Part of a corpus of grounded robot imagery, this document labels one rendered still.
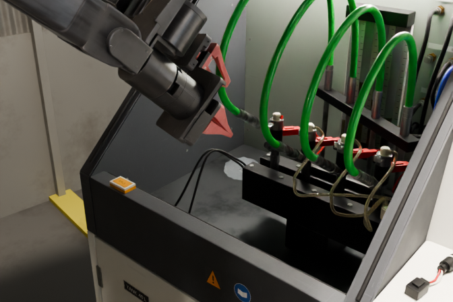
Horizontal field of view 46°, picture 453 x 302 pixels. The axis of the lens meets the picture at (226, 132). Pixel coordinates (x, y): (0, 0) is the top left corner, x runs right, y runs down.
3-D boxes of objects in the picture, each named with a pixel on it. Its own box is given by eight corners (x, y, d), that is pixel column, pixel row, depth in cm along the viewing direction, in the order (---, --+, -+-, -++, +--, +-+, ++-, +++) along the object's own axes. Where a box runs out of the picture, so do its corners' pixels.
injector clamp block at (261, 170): (240, 225, 122) (242, 166, 115) (267, 207, 129) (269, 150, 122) (379, 293, 102) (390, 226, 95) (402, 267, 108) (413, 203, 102)
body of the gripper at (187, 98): (230, 85, 73) (196, 54, 68) (187, 146, 72) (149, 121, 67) (204, 72, 77) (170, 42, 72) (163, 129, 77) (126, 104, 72)
